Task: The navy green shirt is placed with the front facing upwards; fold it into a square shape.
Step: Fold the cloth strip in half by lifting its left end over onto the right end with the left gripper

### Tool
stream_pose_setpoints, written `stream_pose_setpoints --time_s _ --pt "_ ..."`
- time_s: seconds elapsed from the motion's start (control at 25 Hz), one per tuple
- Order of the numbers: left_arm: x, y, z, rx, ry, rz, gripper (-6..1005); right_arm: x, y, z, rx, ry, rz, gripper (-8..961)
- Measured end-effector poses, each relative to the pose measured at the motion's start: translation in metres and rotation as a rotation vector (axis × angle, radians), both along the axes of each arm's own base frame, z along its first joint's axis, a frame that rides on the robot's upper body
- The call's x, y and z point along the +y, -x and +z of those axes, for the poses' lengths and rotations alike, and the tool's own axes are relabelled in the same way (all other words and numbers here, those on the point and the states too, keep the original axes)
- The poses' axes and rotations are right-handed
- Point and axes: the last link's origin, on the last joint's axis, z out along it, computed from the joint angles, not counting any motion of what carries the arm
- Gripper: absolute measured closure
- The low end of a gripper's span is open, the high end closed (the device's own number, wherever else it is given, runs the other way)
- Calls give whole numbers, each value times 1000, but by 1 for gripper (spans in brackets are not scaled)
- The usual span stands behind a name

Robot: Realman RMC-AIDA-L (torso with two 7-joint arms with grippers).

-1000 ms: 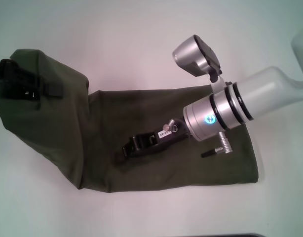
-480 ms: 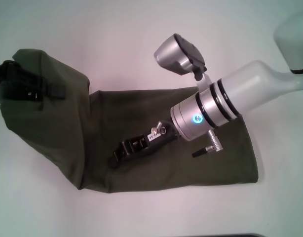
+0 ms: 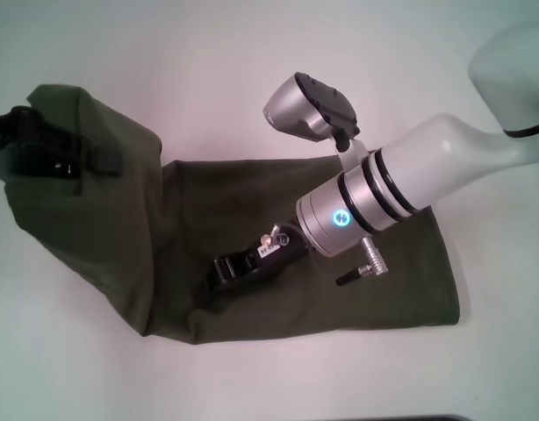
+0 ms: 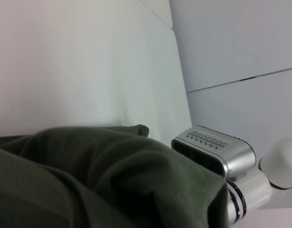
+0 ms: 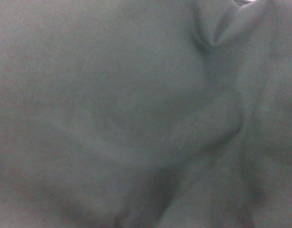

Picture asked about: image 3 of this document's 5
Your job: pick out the silver metal knob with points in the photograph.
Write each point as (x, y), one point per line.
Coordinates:
(276, 237)

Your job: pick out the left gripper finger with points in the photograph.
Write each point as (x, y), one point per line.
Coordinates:
(105, 161)

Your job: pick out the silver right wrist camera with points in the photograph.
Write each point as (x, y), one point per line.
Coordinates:
(304, 109)

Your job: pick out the dark green printed t-shirt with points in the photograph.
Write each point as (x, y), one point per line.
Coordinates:
(164, 245)

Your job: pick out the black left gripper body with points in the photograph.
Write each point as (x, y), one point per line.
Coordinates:
(37, 149)

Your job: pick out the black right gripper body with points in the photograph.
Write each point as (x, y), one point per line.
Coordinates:
(260, 263)

